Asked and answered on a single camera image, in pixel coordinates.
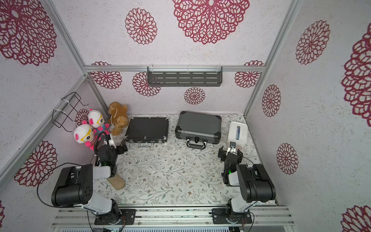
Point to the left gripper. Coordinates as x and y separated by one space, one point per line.
121 151

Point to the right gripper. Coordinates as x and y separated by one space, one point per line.
229 153

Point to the black poker case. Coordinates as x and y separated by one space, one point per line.
145 131

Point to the grey poker case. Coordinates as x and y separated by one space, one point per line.
198 129

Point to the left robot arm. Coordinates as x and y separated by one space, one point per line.
74 188

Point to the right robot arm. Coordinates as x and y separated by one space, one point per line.
254 183

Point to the white tissue box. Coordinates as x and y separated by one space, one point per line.
238 134

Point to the lower pink white plush doll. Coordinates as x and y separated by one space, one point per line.
86 134

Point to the pink white plush doll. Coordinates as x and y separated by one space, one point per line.
97 122
86 134

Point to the upper pink white plush doll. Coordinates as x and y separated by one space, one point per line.
97 122

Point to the brown teddy bear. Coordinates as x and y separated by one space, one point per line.
118 117

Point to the floral table mat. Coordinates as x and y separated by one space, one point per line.
172 173

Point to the black wire wall basket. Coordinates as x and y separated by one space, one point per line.
69 105

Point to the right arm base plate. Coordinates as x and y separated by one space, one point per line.
226 216

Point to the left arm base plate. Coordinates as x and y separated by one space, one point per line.
122 217

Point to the aluminium mounting rail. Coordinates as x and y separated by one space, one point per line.
202 216

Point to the grey metal wall shelf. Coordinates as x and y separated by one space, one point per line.
187 77

